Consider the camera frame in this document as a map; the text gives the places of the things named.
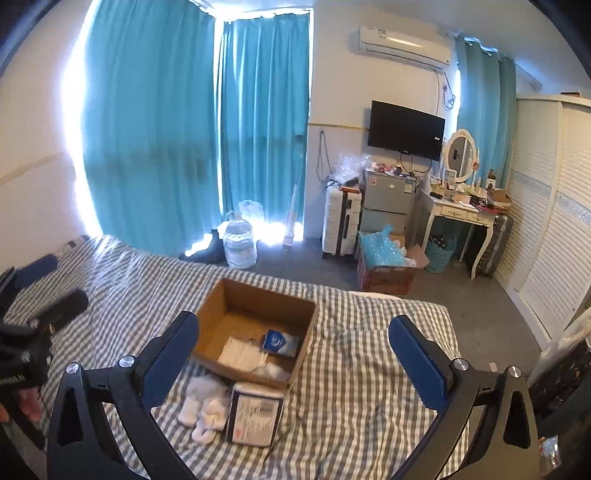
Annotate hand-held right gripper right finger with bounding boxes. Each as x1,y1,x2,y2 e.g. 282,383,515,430
388,315,541,480

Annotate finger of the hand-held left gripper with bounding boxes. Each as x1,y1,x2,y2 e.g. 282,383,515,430
0,255,60,305
4,289,89,332

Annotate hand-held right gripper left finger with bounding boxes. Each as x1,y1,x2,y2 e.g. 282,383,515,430
46,311,204,480

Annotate white fluffy socks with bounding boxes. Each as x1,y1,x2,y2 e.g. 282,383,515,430
178,375,232,445

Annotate brown cardboard box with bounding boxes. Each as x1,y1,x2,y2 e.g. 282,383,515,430
191,278,318,394

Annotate white tissue pack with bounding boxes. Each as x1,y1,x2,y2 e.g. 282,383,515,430
225,381,286,448

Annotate white soft cloth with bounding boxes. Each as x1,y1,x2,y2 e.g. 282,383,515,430
250,361,293,383

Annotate grey checked bed sheet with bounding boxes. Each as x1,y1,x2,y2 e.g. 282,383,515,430
0,234,472,480

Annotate white flat packets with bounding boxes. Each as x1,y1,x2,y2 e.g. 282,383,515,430
216,336,265,371

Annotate brown crate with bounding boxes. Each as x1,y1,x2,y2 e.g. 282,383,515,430
355,249,417,296

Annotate blue packet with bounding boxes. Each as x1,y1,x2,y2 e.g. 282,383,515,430
260,329,302,359

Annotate teal basket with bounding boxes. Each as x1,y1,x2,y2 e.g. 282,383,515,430
424,234,458,274

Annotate blue plastic bags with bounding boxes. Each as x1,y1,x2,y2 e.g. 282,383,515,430
357,224,408,269

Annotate clear water jug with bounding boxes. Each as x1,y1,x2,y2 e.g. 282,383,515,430
222,211,258,269

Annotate dark suitcase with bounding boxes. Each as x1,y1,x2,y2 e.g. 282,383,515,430
470,213,515,278

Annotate white dressing table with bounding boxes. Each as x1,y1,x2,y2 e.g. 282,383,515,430
419,186,503,280

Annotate white suitcase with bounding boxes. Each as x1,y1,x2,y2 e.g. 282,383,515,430
321,185,366,256

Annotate grey mini fridge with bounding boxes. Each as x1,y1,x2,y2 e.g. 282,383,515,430
359,167,417,241

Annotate white plastic bag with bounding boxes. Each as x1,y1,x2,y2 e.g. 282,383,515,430
237,199,266,223

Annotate small cardboard box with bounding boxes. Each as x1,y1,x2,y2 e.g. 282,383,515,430
486,184,513,212

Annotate wide teal curtain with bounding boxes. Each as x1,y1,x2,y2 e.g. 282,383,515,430
79,0,221,254

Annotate white slatted wardrobe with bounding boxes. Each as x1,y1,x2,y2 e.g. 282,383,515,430
495,94,591,352

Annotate clear plastic bags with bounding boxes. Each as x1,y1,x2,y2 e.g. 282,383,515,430
329,152,373,186

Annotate white oval mirror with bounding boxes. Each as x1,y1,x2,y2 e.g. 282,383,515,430
442,128,476,184

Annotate narrow teal curtain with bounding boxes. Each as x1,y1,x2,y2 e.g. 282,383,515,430
216,15,311,234

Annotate short teal curtain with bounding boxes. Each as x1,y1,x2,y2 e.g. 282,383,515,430
455,36,519,185

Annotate white air conditioner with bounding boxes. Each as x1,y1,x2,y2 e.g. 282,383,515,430
357,25,452,66

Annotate black wall television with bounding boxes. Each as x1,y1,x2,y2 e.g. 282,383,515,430
368,100,447,162

